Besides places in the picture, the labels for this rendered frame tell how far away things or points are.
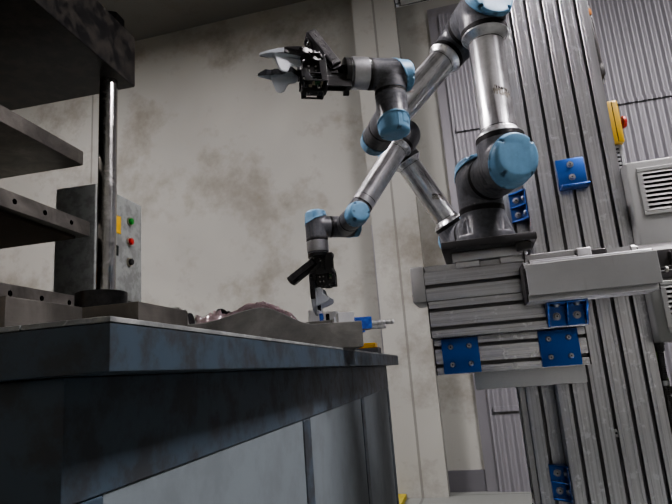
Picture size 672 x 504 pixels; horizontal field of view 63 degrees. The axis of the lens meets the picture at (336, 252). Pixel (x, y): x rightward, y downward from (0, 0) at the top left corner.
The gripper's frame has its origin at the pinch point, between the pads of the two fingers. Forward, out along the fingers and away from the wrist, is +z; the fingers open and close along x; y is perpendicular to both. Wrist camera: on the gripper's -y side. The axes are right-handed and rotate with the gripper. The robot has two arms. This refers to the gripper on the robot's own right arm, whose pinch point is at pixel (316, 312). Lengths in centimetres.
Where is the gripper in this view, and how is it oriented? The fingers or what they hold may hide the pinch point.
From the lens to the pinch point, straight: 185.3
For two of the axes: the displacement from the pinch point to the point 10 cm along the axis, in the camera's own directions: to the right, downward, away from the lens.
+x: 2.1, 2.1, 9.6
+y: 9.7, -1.3, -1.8
